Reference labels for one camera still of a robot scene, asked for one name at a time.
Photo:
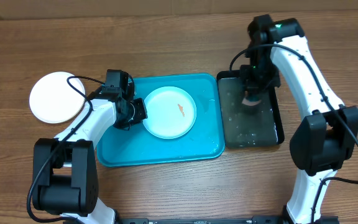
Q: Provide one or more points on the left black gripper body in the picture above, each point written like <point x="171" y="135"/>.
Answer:
<point x="135" y="113"/>

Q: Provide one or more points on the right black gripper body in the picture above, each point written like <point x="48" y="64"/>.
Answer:
<point x="253" y="92"/>

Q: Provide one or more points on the green scrubbing sponge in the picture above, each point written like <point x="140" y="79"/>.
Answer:
<point x="252" y="100"/>

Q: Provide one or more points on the light blue plate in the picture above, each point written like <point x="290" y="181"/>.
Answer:
<point x="171" y="112"/>

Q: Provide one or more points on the white pink plate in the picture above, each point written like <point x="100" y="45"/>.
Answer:
<point x="56" y="97"/>

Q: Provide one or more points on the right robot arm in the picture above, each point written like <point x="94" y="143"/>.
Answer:
<point x="328" y="130"/>

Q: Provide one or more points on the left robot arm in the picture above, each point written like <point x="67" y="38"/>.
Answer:
<point x="65" y="183"/>

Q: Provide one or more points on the teal plastic tray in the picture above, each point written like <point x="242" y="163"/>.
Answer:
<point x="137" y="146"/>

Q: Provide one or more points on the black water tray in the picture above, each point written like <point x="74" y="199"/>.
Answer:
<point x="248" y="126"/>

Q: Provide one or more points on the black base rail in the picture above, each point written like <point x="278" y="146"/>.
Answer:
<point x="254" y="220"/>

